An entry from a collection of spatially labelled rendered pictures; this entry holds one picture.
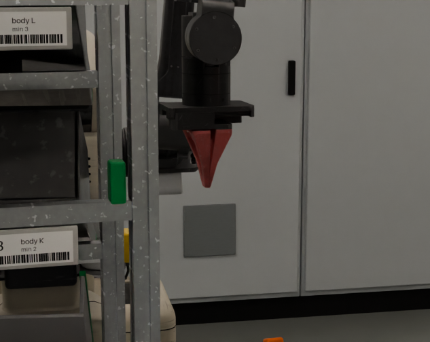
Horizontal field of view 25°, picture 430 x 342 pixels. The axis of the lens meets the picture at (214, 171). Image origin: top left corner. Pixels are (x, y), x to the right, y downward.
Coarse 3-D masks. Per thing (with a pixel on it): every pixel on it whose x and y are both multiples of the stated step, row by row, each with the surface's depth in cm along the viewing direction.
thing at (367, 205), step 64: (320, 0) 401; (384, 0) 406; (320, 64) 406; (384, 64) 411; (320, 128) 412; (384, 128) 417; (320, 192) 417; (384, 192) 422; (320, 256) 423; (384, 256) 428
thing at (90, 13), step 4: (88, 8) 385; (92, 8) 385; (88, 12) 385; (92, 12) 385; (88, 16) 385; (92, 16) 386; (88, 20) 386; (92, 20) 386; (88, 24) 386; (92, 24) 386; (88, 28) 386; (92, 28) 387; (92, 32) 387
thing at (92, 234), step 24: (0, 120) 78; (24, 120) 78; (48, 120) 78; (72, 120) 78; (0, 144) 77; (24, 144) 77; (48, 144) 77; (72, 144) 78; (0, 168) 77; (24, 168) 77; (48, 168) 77; (72, 168) 77; (0, 192) 76; (24, 192) 76; (48, 192) 76; (72, 192) 77
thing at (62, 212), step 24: (0, 0) 69; (24, 0) 69; (48, 0) 70; (72, 0) 70; (96, 0) 71; (120, 0) 71; (24, 72) 88; (48, 72) 88; (72, 72) 88; (96, 72) 89; (0, 216) 72; (24, 216) 72; (48, 216) 73; (72, 216) 73; (96, 216) 74; (120, 216) 74; (96, 240) 93
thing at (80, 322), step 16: (80, 272) 88; (80, 288) 88; (80, 304) 87; (0, 320) 86; (16, 320) 86; (32, 320) 86; (48, 320) 86; (64, 320) 86; (80, 320) 87; (0, 336) 88; (16, 336) 89; (32, 336) 89; (48, 336) 89; (64, 336) 89; (80, 336) 89
